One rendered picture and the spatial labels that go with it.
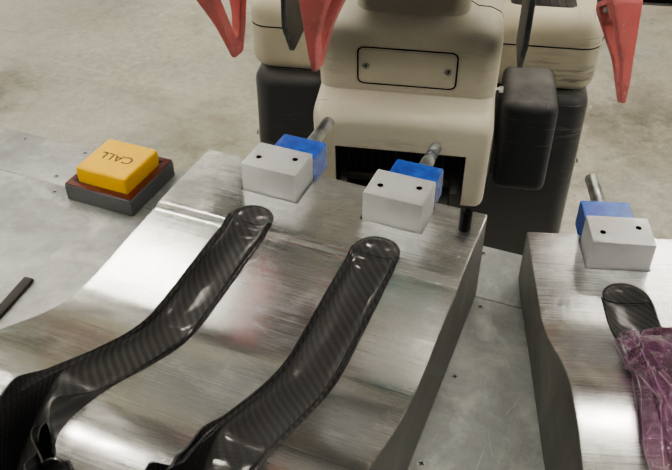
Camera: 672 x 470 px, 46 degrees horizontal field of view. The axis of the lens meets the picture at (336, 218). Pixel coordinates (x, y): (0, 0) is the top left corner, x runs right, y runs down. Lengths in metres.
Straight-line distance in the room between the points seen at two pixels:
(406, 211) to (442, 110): 0.37
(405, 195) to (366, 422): 0.21
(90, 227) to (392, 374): 0.39
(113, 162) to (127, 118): 1.78
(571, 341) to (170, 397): 0.29
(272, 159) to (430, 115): 0.34
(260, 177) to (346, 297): 0.14
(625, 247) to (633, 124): 2.00
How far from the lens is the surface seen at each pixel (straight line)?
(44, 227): 0.83
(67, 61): 3.03
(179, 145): 2.43
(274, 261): 0.61
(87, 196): 0.84
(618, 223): 0.69
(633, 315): 0.66
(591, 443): 0.51
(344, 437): 0.47
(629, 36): 0.61
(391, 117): 0.97
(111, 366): 0.53
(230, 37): 0.63
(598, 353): 0.58
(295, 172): 0.65
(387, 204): 0.62
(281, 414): 0.49
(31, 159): 0.94
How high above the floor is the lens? 1.28
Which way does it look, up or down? 38 degrees down
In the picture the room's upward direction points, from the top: straight up
